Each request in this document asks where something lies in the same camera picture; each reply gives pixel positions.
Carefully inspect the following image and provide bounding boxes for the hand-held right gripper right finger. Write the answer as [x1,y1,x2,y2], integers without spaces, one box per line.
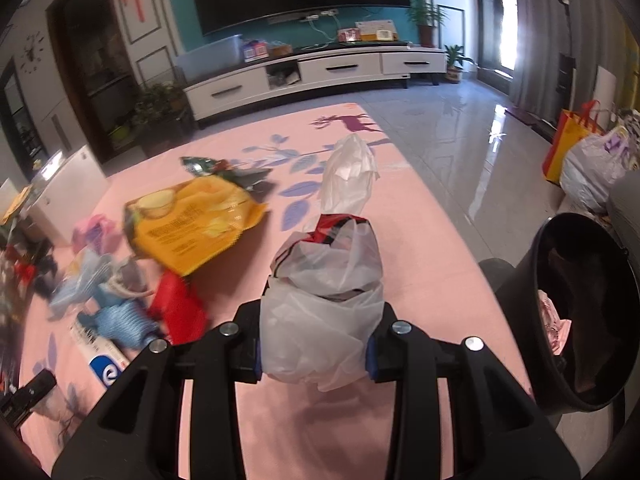
[365,302,583,480]

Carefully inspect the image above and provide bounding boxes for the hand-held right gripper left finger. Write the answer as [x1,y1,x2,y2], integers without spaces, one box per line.
[52,302,263,480]

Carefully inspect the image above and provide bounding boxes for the white plastic bag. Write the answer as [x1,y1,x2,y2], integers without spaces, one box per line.
[260,132,386,393]

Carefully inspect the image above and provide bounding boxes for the black trash bin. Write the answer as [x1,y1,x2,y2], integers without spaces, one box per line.
[497,212,636,416]

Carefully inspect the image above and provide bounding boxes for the red packet box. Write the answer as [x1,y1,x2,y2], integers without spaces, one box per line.
[149,275,208,346]

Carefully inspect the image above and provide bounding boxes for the yellow snack bag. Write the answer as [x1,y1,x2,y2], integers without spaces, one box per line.
[122,177,271,277]

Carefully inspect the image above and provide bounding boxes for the white box with blue print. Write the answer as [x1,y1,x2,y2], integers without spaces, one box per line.
[70,320,131,391]

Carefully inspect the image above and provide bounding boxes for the pink crumpled wrapper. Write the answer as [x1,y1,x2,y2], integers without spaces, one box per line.
[537,290,573,356]

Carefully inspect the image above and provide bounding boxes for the light blue face mask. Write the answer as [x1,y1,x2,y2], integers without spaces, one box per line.
[49,249,126,318]

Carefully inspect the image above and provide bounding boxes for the pink tissue packet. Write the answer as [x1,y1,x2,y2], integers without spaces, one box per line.
[72,214,123,253]

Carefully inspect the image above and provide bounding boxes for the green foil wrapper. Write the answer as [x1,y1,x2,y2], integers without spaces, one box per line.
[180,156,273,196]

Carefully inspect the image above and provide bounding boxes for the black device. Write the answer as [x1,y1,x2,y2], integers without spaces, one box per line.
[0,370,56,428]

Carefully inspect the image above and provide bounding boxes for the cluster of potted plants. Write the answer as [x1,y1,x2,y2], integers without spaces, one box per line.
[132,82,193,156]

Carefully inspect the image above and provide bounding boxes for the white bag with purple print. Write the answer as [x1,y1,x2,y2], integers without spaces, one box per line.
[560,127,633,213]

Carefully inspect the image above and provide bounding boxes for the yellow and red tote bag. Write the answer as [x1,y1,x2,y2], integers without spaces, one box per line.
[544,100,608,186]

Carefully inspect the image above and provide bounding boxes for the grey sofa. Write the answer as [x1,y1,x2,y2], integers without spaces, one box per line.
[602,170,640,261]

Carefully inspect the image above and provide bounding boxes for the white television cabinet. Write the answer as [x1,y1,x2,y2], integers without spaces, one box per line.
[182,42,448,128]

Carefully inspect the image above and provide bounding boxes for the translucent storage box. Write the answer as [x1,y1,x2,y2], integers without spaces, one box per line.
[175,35,246,83]

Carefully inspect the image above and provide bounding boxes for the small potted plant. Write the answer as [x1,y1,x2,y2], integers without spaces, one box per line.
[442,45,476,83]

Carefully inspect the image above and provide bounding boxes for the blue and white carton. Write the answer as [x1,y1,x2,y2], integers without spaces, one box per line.
[243,40,271,63]

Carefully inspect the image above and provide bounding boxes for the white and yellow box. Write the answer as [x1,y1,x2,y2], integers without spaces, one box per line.
[355,19,396,42]

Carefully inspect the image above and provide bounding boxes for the black floor stand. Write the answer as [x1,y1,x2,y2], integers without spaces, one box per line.
[556,0,576,126]

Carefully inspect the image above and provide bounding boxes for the tall potted plant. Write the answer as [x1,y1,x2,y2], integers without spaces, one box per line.
[407,0,448,48]

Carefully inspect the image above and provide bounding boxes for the grey curtain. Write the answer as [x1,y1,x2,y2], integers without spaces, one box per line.
[510,0,616,131]

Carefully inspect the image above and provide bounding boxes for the wall clock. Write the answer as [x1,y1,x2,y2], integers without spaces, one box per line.
[20,30,46,61]

